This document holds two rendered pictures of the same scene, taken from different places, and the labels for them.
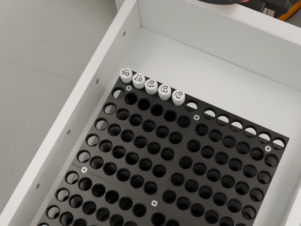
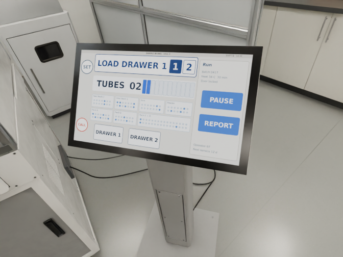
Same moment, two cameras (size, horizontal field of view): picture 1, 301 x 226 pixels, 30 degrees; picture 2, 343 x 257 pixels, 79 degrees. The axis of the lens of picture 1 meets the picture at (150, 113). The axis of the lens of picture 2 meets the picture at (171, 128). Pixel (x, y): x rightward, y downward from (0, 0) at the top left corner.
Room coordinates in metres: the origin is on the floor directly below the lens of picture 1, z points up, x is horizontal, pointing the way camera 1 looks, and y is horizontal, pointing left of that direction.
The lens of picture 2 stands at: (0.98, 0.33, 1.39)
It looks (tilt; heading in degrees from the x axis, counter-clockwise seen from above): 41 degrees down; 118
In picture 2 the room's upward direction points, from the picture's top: 6 degrees counter-clockwise
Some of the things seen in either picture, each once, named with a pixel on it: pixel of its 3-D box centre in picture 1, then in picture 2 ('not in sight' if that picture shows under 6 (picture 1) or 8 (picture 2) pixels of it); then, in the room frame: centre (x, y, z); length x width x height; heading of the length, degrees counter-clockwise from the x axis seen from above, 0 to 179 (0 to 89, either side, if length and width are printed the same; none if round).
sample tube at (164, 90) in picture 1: (165, 98); not in sight; (0.22, -0.02, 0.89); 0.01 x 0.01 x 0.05
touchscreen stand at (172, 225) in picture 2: not in sight; (171, 203); (0.72, 0.75, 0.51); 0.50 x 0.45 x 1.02; 99
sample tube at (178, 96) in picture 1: (178, 103); not in sight; (0.21, -0.03, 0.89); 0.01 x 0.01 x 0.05
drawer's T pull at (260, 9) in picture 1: (251, 5); not in sight; (0.30, -0.12, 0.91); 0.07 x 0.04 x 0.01; 56
